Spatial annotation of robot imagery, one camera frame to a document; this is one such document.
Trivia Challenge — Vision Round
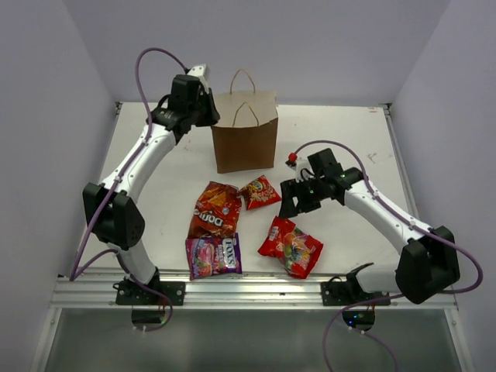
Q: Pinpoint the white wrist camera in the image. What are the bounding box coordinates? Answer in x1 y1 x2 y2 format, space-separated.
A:
285 153 315 183
187 64 209 91

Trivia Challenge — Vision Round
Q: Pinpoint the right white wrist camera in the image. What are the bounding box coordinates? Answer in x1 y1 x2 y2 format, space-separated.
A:
285 153 315 183

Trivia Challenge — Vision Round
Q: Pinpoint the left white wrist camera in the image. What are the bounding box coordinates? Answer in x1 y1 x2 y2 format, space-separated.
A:
187 64 209 91

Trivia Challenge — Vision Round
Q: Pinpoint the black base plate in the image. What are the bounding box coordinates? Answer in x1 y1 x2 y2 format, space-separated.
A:
112 277 186 306
320 276 391 306

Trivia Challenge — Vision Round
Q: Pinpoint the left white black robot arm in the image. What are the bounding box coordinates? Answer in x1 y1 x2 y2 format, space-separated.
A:
83 64 220 305

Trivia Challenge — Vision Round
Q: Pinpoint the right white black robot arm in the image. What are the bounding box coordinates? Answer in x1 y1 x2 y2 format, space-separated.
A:
278 149 460 305

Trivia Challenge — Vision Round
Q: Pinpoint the purple Fox's candy bag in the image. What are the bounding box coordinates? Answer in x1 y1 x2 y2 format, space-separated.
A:
185 233 243 280

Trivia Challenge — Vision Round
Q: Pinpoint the aluminium rail frame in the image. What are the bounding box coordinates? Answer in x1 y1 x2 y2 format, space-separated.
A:
29 101 476 372

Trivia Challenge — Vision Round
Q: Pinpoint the red fruit candy bag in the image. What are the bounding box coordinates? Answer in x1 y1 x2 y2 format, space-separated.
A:
258 216 324 279

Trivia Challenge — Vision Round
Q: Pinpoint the red Doritos chip bag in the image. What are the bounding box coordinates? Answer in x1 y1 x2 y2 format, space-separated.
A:
188 181 242 239

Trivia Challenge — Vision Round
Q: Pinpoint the brown paper bag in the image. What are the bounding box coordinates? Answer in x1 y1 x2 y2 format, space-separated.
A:
211 78 278 174

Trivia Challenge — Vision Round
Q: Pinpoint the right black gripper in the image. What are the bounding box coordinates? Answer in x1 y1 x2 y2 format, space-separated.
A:
279 175 326 219

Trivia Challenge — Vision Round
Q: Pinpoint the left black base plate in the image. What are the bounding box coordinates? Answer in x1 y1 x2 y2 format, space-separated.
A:
112 277 186 306

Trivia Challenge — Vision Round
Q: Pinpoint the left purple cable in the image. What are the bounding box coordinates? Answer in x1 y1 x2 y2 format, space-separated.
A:
68 47 191 332

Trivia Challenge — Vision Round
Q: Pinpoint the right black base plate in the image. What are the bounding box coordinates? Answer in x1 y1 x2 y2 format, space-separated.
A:
320 276 391 306

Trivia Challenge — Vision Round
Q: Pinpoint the small red popcorn snack bag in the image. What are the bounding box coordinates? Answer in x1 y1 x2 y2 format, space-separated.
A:
239 175 281 211

